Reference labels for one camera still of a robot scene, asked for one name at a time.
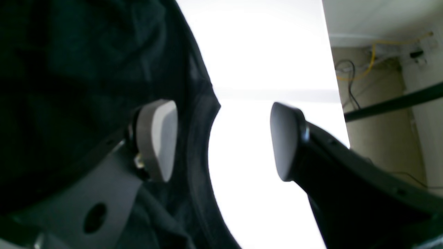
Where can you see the black T-shirt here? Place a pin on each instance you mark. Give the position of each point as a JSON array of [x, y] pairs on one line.
[[76, 72]]

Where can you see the black tripod bar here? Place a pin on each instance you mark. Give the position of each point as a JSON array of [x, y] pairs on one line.
[[406, 101]]

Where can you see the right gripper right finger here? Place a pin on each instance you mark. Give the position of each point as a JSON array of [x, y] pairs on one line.
[[355, 204]]

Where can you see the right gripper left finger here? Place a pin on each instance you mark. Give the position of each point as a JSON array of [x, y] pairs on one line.
[[92, 212]]

